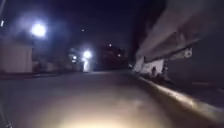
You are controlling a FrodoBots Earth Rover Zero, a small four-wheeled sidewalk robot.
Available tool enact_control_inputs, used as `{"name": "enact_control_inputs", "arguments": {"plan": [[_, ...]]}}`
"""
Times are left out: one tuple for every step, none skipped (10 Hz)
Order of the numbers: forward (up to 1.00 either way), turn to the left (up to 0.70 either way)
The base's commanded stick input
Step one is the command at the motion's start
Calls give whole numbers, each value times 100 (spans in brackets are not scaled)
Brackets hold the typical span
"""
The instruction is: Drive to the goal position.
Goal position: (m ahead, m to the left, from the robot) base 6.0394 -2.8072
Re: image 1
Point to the street lamp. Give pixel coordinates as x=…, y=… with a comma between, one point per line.
x=38, y=30
x=87, y=54

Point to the dark asphalt road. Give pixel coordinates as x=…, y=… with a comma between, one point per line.
x=83, y=90

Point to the long building with overhang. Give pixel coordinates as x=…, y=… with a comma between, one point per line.
x=186, y=30

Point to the pale concrete kerb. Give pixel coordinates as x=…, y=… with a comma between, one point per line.
x=186, y=100

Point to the pale low building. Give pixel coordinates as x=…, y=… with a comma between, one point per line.
x=15, y=58

